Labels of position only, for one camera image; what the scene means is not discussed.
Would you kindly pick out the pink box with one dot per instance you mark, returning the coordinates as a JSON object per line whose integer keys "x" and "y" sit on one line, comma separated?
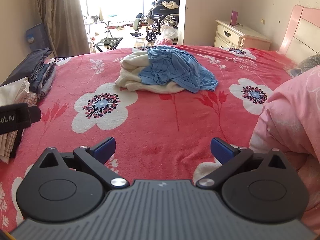
{"x": 234, "y": 18}

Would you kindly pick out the blue plastic-wrapped pack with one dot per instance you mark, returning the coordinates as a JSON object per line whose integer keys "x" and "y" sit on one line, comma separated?
{"x": 36, "y": 36}

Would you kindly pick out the clear and red plastic bag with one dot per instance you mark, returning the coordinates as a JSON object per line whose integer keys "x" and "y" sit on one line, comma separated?
{"x": 168, "y": 33}

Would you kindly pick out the cream sweater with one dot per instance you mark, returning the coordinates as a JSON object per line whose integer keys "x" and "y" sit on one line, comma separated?
{"x": 132, "y": 67}

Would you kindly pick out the grey pillow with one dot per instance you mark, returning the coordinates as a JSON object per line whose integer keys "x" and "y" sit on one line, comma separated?
{"x": 310, "y": 63}

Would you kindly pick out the pink quilt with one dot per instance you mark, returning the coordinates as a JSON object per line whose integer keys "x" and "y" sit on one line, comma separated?
{"x": 292, "y": 120}

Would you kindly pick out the black folding stool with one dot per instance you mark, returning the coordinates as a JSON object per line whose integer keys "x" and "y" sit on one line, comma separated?
{"x": 107, "y": 41}

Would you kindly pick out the blue T-shirt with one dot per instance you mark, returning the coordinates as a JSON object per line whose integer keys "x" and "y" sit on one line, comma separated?
{"x": 175, "y": 67}

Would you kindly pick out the pink headboard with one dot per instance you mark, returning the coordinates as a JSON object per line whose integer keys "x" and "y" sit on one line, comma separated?
{"x": 302, "y": 32}

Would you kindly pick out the red floral blanket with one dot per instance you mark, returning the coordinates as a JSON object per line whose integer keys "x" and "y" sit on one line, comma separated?
{"x": 155, "y": 122}

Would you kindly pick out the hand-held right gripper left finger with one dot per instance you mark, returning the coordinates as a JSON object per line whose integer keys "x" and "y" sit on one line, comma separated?
{"x": 106, "y": 148}

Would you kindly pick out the cream nightstand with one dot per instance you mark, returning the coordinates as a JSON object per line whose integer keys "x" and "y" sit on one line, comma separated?
{"x": 235, "y": 36}

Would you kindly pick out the small folding table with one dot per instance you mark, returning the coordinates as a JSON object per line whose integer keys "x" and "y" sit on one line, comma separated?
{"x": 98, "y": 21}

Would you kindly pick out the beige curtain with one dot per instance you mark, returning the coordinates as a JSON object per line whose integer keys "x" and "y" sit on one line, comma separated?
{"x": 62, "y": 12}

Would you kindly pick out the black wheelchair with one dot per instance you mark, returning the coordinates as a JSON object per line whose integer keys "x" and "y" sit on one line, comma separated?
{"x": 160, "y": 17}

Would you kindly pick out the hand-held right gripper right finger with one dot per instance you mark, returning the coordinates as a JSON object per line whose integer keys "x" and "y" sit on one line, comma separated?
{"x": 221, "y": 150}

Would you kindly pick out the stack of folded clothes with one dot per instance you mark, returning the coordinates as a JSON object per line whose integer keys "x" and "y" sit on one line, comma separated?
{"x": 37, "y": 67}

